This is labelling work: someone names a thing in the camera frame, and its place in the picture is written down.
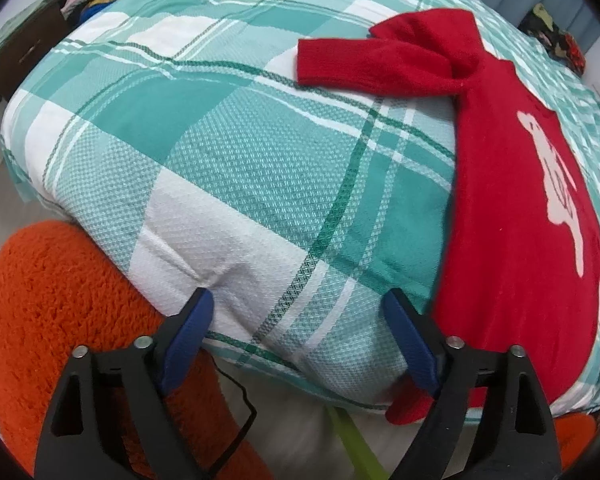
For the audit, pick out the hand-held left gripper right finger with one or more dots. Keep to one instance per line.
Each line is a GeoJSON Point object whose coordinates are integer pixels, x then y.
{"type": "Point", "coordinates": [410, 341]}

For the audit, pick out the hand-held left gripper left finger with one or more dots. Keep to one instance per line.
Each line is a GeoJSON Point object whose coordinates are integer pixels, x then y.
{"type": "Point", "coordinates": [187, 331]}

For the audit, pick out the red sweater with white figure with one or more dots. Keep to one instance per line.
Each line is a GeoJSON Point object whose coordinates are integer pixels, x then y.
{"type": "Point", "coordinates": [505, 210]}

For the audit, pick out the orange fleece garment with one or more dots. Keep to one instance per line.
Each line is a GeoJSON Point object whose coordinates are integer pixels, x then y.
{"type": "Point", "coordinates": [55, 310]}

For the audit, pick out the green white plaid blanket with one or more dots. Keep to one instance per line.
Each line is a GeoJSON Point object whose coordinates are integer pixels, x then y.
{"type": "Point", "coordinates": [230, 160]}

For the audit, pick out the camouflage red bundle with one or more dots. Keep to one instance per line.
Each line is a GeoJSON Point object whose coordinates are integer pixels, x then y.
{"type": "Point", "coordinates": [555, 35]}

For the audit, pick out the blue-grey curtain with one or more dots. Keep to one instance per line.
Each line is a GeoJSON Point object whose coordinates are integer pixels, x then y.
{"type": "Point", "coordinates": [570, 2]}

